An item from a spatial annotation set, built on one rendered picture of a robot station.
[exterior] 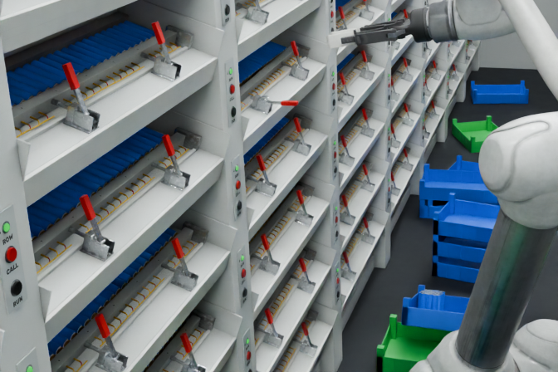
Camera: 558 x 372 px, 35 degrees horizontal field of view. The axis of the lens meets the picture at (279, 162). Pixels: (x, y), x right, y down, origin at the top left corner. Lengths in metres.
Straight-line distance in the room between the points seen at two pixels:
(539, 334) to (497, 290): 0.31
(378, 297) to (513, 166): 1.69
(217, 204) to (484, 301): 0.52
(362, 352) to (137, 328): 1.39
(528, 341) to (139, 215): 0.89
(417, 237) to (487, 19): 1.66
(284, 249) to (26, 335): 1.09
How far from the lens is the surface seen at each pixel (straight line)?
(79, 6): 1.19
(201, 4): 1.59
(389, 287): 3.13
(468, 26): 1.98
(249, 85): 1.94
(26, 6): 1.10
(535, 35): 1.76
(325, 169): 2.37
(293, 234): 2.20
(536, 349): 1.91
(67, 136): 1.20
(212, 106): 1.63
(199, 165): 1.60
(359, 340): 2.83
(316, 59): 2.28
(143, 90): 1.39
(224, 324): 1.80
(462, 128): 4.66
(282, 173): 2.07
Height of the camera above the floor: 1.49
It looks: 20 degrees down
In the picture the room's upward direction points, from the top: 3 degrees counter-clockwise
